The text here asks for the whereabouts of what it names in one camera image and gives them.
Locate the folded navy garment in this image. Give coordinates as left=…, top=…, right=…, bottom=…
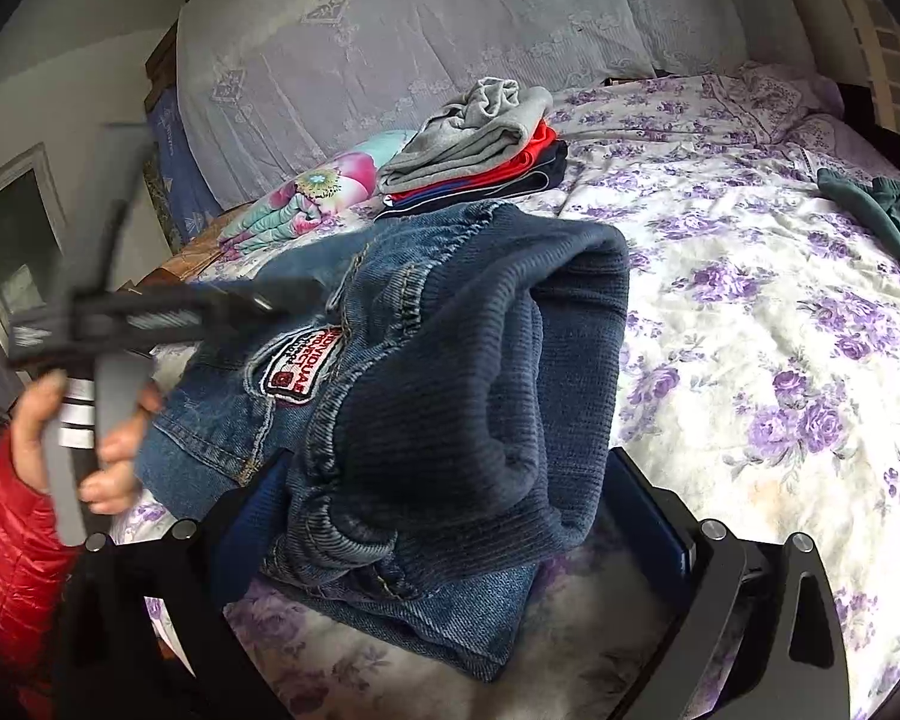
left=379, top=142, right=571, bottom=222

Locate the white lace cover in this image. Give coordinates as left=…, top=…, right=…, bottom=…
left=176, top=0, right=751, bottom=211

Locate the folded floral quilt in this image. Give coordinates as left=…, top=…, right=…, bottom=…
left=217, top=129, right=421, bottom=256

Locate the white framed window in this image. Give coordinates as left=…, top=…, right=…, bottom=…
left=0, top=142, right=68, bottom=353

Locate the purple floral bed sheet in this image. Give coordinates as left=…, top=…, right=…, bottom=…
left=112, top=64, right=900, bottom=720

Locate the orange brown blanket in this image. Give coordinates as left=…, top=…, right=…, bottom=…
left=146, top=236, right=230, bottom=290

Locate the person's left hand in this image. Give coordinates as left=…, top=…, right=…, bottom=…
left=11, top=373, right=166, bottom=516

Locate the person's left forearm red sleeve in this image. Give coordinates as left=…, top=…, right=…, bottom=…
left=0, top=435, right=83, bottom=691

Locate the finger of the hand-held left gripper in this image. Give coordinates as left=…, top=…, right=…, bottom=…
left=195, top=281, right=327, bottom=335

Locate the dark green garment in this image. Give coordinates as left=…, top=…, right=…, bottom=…
left=817, top=169, right=900, bottom=293

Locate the blue denim jacket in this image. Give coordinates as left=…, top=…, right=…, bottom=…
left=135, top=199, right=631, bottom=683

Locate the folded red blue garment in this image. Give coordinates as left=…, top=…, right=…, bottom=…
left=390, top=120, right=567, bottom=207

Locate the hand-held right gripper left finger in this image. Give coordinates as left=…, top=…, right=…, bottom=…
left=52, top=450, right=293, bottom=720

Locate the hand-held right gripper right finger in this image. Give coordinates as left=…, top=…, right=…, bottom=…
left=607, top=446, right=848, bottom=720

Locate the blue patterned pillow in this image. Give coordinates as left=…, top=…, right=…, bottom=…
left=150, top=86, right=222, bottom=241

